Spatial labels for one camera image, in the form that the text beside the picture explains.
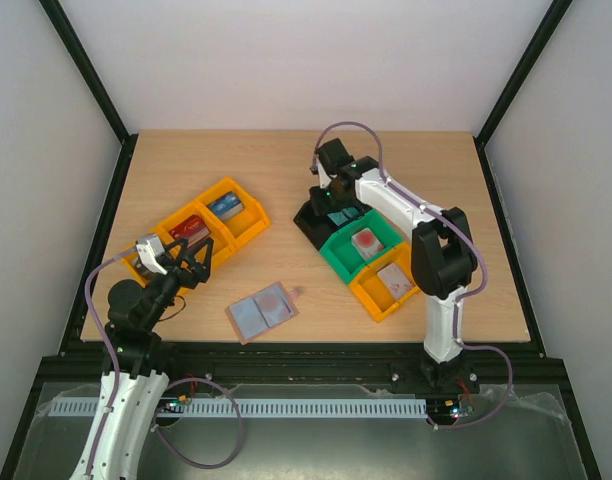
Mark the white slotted cable duct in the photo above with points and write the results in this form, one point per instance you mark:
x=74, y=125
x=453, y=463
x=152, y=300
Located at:
x=300, y=408

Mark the red dot card stack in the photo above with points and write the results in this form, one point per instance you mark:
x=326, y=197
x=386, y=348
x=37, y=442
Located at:
x=366, y=244

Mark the yellow triple storage bin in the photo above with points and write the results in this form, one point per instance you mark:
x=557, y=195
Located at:
x=229, y=237

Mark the pale pink card stack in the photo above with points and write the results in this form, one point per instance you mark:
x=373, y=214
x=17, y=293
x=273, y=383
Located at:
x=395, y=281

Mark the black card stack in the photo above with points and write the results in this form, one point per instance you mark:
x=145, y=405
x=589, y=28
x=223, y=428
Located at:
x=142, y=270

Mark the black storage bin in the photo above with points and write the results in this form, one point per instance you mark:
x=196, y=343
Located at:
x=318, y=229

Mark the green storage bin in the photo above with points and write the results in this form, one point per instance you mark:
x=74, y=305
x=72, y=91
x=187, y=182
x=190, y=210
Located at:
x=343, y=258

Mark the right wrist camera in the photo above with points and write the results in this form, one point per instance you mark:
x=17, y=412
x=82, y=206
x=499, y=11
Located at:
x=319, y=171

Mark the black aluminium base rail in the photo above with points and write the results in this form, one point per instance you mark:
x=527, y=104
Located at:
x=401, y=368

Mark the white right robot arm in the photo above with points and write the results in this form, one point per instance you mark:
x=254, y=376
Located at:
x=443, y=254

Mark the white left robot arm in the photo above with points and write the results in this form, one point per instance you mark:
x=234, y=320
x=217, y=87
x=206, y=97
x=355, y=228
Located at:
x=134, y=374

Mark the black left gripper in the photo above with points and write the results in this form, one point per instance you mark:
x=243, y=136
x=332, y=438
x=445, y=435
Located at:
x=199, y=273

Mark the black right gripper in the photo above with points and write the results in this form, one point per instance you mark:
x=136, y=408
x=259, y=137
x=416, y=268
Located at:
x=321, y=208

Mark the yellow single storage bin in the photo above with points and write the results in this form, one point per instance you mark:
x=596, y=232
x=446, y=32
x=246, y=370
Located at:
x=372, y=291

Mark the blue card stack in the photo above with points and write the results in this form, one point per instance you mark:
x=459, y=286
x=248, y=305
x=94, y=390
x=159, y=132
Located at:
x=226, y=207

